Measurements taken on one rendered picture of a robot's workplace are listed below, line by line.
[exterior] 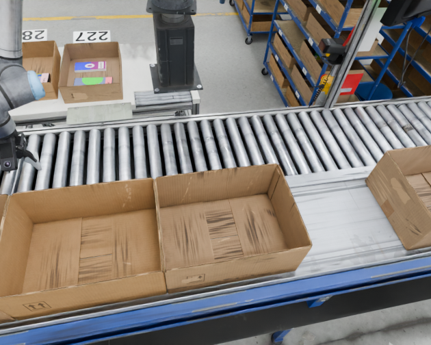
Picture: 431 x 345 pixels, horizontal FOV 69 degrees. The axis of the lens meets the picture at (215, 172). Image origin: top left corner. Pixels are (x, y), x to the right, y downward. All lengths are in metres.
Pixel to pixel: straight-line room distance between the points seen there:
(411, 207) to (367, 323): 1.05
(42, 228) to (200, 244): 0.49
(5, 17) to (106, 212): 0.67
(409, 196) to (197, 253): 0.69
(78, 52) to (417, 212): 1.77
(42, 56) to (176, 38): 0.83
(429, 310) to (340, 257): 1.25
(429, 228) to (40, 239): 1.16
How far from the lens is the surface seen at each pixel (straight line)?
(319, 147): 1.57
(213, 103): 2.86
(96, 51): 2.00
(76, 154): 1.48
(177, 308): 0.92
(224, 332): 1.21
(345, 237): 1.15
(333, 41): 1.64
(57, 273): 1.05
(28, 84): 1.20
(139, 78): 1.84
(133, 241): 1.03
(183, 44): 1.63
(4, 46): 1.28
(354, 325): 2.04
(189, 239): 1.02
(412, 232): 1.19
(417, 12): 1.53
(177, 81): 1.74
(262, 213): 1.09
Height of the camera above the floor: 1.80
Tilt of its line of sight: 51 degrees down
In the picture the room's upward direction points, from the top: 6 degrees clockwise
